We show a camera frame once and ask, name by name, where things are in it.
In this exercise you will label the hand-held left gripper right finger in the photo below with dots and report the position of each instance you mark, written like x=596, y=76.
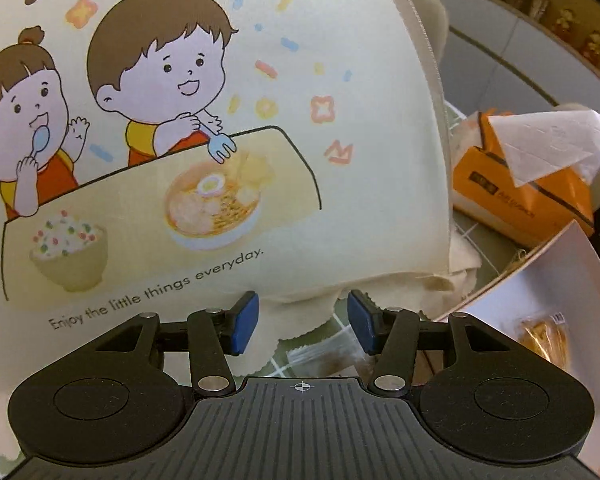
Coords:
x=362, y=325

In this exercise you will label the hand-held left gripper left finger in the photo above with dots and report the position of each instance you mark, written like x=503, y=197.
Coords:
x=245, y=322

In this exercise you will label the white cardboard box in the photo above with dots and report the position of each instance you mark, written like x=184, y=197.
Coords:
x=555, y=280

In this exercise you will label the clear snack packet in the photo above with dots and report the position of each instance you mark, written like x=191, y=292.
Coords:
x=325, y=357

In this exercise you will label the cartoon printed cloth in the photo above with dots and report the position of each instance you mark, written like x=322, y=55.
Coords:
x=180, y=135

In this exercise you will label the orange tissue pack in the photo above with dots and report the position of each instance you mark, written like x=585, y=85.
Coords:
x=530, y=200

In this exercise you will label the beige chair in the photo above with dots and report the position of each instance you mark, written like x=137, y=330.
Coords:
x=432, y=15

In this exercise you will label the golden figurine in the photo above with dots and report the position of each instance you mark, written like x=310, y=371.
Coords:
x=592, y=46
x=562, y=17

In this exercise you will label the grey wall cabinet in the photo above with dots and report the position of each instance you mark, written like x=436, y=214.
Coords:
x=505, y=45

